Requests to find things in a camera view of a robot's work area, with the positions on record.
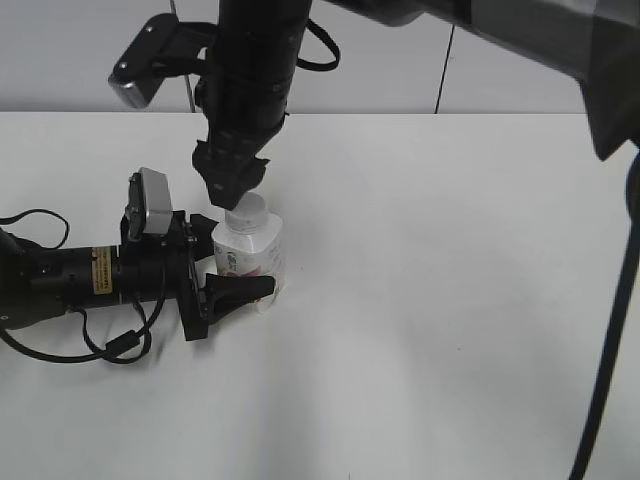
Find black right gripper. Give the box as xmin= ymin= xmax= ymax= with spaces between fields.
xmin=192 ymin=44 xmax=300 ymax=209

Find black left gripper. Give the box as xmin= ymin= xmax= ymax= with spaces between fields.
xmin=117 ymin=210 xmax=276 ymax=341

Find white yili changqing yogurt bottle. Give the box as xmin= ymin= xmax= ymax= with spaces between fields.
xmin=212 ymin=211 xmax=285 ymax=313

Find white plastic bottle cap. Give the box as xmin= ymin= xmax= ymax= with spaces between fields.
xmin=225 ymin=192 xmax=269 ymax=234

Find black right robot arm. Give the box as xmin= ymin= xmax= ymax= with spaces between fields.
xmin=192 ymin=1 xmax=639 ymax=210

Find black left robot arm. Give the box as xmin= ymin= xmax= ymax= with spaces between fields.
xmin=1 ymin=211 xmax=276 ymax=341

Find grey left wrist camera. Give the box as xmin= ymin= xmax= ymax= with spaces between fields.
xmin=125 ymin=167 xmax=173 ymax=241

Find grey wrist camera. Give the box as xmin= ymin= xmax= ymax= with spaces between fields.
xmin=125 ymin=167 xmax=173 ymax=241
xmin=108 ymin=13 xmax=218 ymax=109

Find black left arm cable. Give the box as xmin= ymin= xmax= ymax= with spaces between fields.
xmin=0 ymin=208 xmax=166 ymax=365

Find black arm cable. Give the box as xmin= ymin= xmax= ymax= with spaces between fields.
xmin=297 ymin=18 xmax=640 ymax=480
xmin=0 ymin=208 xmax=166 ymax=365

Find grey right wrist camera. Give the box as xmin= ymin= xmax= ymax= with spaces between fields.
xmin=108 ymin=13 xmax=218 ymax=109

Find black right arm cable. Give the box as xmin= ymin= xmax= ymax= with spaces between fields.
xmin=297 ymin=18 xmax=640 ymax=480

